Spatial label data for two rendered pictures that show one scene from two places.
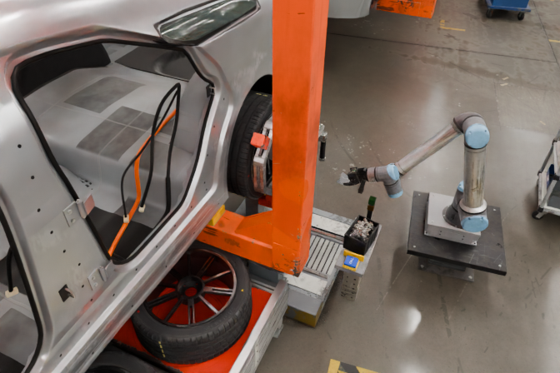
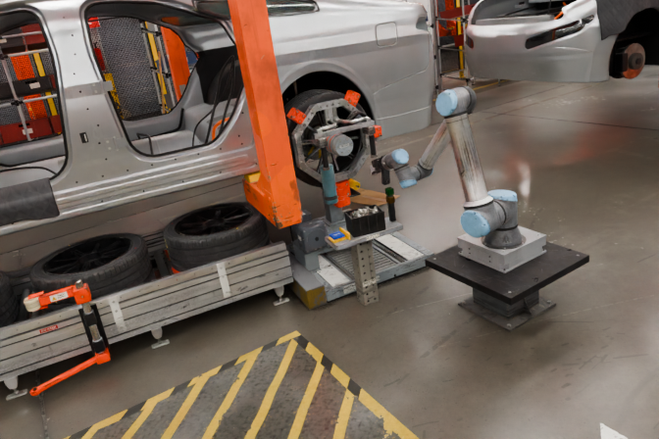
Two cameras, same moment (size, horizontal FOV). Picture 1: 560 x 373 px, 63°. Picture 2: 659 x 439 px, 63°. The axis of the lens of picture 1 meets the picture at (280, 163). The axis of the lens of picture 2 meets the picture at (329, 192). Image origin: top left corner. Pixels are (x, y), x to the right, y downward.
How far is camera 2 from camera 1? 2.54 m
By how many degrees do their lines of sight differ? 43
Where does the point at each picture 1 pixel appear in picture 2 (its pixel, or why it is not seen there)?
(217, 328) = (197, 239)
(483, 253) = (504, 279)
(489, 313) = (493, 359)
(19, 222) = (61, 74)
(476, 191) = (464, 175)
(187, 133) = not seen: hidden behind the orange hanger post
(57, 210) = (86, 79)
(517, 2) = not seen: outside the picture
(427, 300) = (434, 327)
